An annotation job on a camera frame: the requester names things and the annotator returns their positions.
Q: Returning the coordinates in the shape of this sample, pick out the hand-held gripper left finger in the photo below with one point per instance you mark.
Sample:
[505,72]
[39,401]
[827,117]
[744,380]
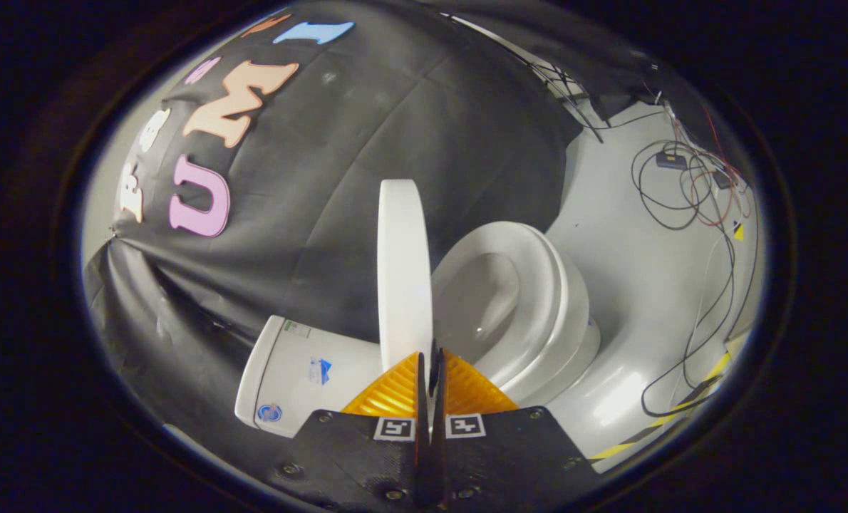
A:
[367,463]

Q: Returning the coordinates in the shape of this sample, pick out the yellow black floor tape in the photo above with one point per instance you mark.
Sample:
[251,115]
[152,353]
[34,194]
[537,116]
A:
[652,424]

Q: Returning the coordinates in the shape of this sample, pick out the white ceramic toilet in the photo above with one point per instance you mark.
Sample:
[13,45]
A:
[531,299]

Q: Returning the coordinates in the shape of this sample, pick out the white toilet lid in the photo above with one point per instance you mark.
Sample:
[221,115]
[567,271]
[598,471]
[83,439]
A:
[404,271]

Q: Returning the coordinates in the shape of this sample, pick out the black tripod stand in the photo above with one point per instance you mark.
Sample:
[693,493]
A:
[566,100]

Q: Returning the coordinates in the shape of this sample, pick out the black backdrop cloth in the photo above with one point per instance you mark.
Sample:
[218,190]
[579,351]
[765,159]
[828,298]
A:
[367,142]

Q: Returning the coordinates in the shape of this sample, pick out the small black power adapter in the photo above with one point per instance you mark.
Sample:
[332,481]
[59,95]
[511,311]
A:
[671,160]

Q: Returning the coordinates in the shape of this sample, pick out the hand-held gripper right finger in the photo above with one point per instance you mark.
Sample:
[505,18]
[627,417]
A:
[502,463]

